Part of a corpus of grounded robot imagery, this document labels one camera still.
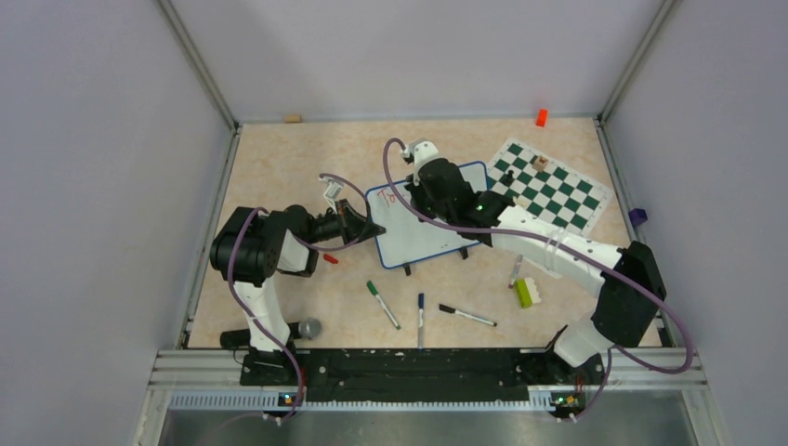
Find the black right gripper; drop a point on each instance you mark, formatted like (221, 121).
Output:
(416, 190)

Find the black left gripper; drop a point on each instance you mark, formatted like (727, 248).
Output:
(348, 221)

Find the red marker cap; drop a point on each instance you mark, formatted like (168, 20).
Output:
(331, 259)

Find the blue framed whiteboard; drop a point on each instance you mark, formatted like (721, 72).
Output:
(407, 240)

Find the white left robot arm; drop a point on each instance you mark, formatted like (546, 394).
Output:
(253, 248)

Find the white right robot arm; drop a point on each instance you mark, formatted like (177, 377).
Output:
(625, 281)

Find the green whiteboard marker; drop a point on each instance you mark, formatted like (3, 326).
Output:
(372, 289)

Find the blue whiteboard marker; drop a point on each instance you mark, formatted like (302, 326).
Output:
(421, 321)

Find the purple whiteboard marker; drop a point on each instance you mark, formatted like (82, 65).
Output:
(515, 272)

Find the black whiteboard marker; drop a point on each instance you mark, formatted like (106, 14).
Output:
(461, 313)

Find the green white chess mat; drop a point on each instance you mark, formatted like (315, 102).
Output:
(560, 195)

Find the black microphone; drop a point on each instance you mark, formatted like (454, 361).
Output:
(309, 328)

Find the orange block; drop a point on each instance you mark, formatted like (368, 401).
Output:
(542, 117)

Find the wooden cork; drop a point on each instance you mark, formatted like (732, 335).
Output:
(293, 119)

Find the green white toy brick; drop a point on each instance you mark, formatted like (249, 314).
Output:
(526, 292)

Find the purple object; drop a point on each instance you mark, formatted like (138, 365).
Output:
(637, 217)

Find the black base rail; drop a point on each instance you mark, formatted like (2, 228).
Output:
(419, 375)

